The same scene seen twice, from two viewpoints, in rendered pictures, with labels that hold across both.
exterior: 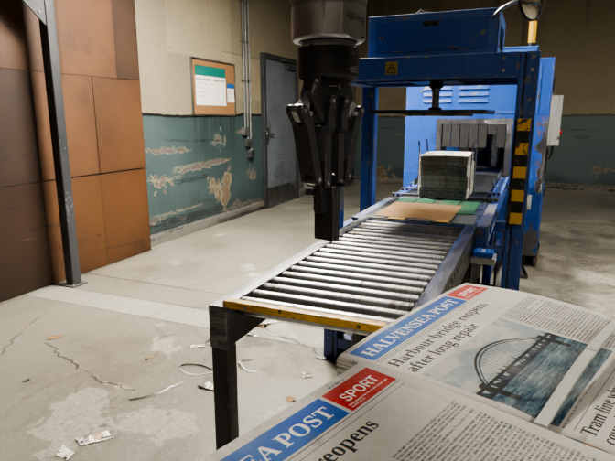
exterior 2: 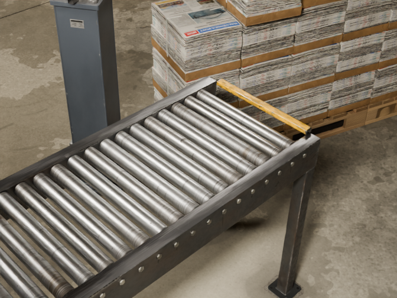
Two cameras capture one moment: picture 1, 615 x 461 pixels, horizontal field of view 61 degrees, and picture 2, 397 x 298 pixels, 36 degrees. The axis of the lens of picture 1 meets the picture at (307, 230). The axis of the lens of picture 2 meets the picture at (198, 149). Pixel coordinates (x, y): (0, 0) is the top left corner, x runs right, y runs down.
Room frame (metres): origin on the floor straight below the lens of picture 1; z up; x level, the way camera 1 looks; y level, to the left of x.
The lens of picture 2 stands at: (2.97, 0.48, 2.05)
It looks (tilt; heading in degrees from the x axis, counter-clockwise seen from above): 38 degrees down; 202
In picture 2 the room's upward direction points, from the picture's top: 2 degrees clockwise
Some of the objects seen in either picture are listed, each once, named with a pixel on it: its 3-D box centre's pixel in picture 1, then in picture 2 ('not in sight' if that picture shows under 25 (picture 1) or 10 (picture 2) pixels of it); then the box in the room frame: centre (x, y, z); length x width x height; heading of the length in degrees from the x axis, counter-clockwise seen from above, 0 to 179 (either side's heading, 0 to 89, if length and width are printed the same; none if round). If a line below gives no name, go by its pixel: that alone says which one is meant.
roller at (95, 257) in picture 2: (392, 248); (62, 226); (1.98, -0.33, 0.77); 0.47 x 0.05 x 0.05; 67
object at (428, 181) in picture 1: (447, 174); not in sight; (3.26, -0.88, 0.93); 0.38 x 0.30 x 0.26; 157
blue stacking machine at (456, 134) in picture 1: (485, 142); not in sight; (5.21, -1.77, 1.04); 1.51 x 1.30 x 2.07; 157
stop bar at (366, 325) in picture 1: (300, 315); (262, 104); (1.19, 0.02, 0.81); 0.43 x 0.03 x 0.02; 67
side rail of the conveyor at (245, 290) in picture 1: (313, 262); (172, 247); (1.89, -0.02, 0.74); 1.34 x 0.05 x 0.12; 157
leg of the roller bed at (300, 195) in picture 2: (228, 455); (293, 232); (1.30, 0.23, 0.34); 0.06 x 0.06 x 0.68; 67
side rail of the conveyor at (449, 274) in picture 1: (449, 278); (70, 165); (1.69, -0.49, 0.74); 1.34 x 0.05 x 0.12; 157
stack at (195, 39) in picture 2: not in sight; (268, 70); (0.30, -0.20, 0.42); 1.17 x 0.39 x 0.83; 140
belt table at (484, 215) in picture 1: (429, 218); not in sight; (2.73, -0.66, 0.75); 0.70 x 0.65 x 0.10; 157
